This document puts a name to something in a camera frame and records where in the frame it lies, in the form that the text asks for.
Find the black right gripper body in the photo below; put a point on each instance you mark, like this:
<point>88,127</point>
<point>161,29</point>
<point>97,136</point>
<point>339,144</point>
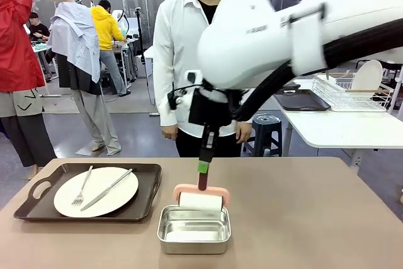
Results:
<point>204,108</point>

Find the pink lint roller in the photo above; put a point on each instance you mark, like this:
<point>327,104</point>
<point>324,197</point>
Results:
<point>201,201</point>

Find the dark brown serving tray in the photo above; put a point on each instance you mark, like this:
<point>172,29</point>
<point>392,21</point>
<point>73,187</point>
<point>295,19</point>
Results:
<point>145,180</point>

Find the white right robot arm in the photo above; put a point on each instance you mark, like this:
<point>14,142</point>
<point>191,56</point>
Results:
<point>239,45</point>

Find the person's right forearm white sleeve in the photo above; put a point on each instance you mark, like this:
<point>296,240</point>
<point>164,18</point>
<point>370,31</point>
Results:
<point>165,102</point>

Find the person's left hand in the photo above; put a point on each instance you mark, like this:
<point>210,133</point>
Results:
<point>244,133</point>

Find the person's right hand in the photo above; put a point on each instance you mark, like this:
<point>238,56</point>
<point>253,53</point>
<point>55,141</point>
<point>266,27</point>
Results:
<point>169,132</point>

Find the dark blue plastic stool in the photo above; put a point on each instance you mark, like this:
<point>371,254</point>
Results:
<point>267,130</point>

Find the person in white shirt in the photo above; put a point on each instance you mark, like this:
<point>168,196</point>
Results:
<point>179,45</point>

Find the rectangular metal container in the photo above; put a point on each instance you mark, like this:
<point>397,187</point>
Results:
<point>193,247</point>

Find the black tripod stand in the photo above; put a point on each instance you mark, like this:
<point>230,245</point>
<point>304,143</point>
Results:
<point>140,39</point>

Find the black flat tray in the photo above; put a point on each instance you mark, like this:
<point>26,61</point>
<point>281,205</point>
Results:
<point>302,102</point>

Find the white round plate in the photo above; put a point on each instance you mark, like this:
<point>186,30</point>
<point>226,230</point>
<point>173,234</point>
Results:
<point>119,199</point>

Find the silver table knife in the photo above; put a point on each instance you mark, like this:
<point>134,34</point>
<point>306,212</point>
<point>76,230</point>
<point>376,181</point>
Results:
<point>107,190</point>

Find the person in yellow jacket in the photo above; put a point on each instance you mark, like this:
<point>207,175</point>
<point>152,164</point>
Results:
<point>105,29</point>

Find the silver fork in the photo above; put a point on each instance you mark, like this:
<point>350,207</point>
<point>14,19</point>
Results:
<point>77,201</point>

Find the white side table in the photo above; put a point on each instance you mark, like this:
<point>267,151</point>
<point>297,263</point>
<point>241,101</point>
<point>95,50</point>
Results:
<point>346,130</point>

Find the wooden rack rod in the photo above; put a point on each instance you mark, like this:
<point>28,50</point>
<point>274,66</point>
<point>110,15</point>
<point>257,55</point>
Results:
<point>365,91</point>

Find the white plate in rack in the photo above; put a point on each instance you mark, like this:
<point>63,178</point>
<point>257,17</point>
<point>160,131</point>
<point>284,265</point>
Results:
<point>368,75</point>

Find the seated person in black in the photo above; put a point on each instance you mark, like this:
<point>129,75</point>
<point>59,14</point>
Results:
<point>39,29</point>

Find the mannequin in red jacket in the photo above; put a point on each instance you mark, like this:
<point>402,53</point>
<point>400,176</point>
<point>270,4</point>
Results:
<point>15,45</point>

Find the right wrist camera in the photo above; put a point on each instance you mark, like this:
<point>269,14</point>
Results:
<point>176,100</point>

